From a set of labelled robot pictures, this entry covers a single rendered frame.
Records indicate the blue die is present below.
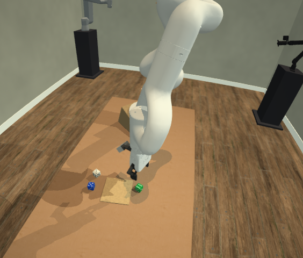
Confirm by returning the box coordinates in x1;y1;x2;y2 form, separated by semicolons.
87;182;95;190

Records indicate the tan flat mat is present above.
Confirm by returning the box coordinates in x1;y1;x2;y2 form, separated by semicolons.
100;177;133;205

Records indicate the green die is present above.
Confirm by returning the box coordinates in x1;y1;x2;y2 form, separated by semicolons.
135;183;143;192

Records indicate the white die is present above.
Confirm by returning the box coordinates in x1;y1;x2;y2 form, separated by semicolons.
92;169;100;178

